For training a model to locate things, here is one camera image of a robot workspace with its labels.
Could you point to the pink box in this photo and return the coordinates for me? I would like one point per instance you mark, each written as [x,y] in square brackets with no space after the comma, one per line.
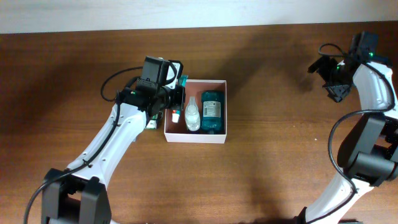
[178,132]

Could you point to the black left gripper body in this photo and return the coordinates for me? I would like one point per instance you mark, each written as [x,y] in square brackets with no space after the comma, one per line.
[173,97]

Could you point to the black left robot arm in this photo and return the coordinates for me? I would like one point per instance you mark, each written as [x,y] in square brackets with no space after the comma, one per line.
[79,194]

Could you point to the green Dettol soap bar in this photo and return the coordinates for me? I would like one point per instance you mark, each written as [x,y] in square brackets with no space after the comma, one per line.
[154,121]

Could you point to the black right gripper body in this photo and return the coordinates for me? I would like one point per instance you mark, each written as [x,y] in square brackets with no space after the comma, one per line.
[337,81]

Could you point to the clear foam soap pump bottle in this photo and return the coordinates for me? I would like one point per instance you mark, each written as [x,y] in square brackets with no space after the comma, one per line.
[192,115]

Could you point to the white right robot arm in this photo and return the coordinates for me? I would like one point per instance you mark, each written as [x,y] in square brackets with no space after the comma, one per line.
[362,145]

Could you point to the green Colgate toothpaste tube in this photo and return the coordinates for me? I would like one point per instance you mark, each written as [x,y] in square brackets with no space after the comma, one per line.
[176,113]

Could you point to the teal Listerine mouthwash bottle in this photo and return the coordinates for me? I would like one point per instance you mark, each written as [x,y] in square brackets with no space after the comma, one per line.
[212,120]

